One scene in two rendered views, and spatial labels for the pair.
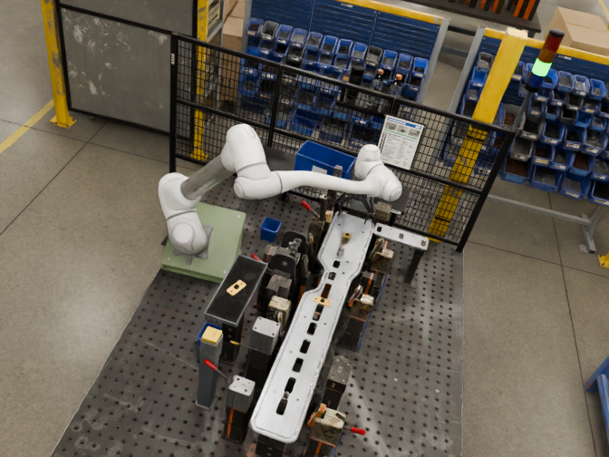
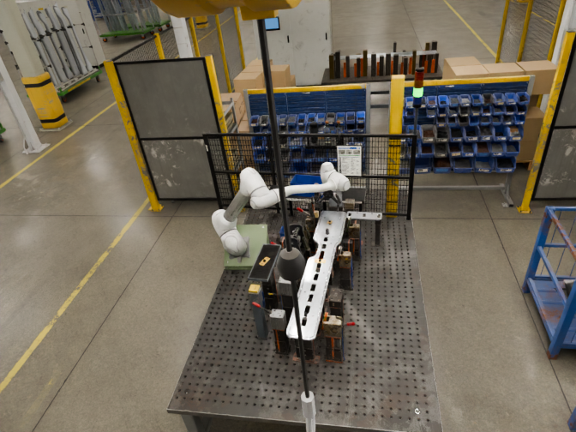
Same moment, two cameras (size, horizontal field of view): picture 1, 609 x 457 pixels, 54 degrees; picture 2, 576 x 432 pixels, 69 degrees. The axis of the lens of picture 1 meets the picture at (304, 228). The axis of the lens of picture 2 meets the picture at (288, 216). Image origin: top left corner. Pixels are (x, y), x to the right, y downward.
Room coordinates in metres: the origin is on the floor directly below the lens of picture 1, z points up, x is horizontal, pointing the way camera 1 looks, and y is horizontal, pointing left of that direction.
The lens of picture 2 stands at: (-0.52, -0.30, 3.04)
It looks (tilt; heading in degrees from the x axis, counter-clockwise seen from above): 34 degrees down; 8
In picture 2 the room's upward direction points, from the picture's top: 7 degrees counter-clockwise
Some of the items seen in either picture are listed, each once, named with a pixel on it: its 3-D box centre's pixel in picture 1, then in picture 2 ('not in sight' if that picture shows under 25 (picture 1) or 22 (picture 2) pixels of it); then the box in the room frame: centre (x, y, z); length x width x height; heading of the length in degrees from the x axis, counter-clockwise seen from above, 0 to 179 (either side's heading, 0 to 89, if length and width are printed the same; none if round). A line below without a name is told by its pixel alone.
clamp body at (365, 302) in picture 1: (355, 322); (345, 270); (1.88, -0.33, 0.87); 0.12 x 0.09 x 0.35; 81
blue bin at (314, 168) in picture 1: (323, 165); (309, 186); (2.77, -0.04, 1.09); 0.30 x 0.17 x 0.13; 75
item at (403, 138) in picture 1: (398, 141); (349, 160); (2.84, -0.41, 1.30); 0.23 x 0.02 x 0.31; 81
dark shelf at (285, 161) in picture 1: (331, 179); (315, 194); (2.77, -0.09, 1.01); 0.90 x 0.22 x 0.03; 81
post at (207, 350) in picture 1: (208, 371); (259, 314); (1.41, 0.26, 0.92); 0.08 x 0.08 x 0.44; 81
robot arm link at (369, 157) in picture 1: (369, 162); (328, 172); (2.29, -0.23, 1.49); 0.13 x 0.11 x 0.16; 37
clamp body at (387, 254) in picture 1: (376, 276); (354, 243); (2.22, -0.41, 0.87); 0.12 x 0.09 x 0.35; 81
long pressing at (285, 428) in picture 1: (322, 305); (321, 263); (1.82, -0.15, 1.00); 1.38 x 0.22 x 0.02; 171
